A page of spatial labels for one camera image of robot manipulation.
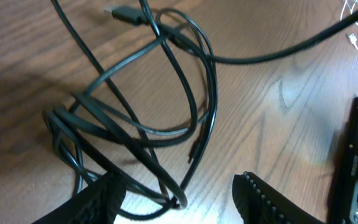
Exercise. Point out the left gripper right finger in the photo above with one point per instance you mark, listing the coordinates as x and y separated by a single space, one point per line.
258 202

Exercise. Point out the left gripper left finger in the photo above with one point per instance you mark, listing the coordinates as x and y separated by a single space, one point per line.
99 203

